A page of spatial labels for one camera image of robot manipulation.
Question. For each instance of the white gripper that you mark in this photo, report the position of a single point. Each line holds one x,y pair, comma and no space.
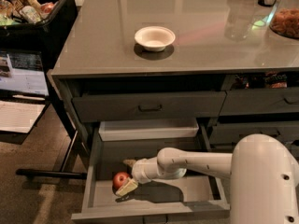
139,172

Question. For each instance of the red apple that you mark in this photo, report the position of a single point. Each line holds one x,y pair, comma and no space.
119,179

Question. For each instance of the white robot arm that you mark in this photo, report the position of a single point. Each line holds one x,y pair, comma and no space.
263,177

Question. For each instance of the open grey middle drawer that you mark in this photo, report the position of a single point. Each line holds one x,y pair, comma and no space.
193,197

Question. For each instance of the grey middle right drawer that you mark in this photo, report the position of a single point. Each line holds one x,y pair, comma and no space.
284,131

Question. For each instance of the grey top left drawer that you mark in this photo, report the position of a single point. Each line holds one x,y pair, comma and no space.
162,105

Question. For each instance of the grey top right drawer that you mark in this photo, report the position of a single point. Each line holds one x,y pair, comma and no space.
260,101

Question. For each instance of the chip bags in drawer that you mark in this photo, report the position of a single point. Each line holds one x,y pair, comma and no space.
270,80

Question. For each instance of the clear plastic bin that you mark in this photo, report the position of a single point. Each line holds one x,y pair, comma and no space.
147,129

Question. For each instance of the black stand base bar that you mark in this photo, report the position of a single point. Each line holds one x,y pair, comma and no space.
70,175

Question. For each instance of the white paper sheet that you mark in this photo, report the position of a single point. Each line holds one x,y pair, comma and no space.
18,117

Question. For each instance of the white paper bowl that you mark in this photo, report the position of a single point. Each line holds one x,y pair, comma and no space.
154,38

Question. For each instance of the computer monitor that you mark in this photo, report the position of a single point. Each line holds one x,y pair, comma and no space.
22,71

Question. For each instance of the black bin with snacks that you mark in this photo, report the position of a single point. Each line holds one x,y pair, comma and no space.
36,25

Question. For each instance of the clear jar with snacks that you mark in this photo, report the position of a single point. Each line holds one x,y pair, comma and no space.
285,20

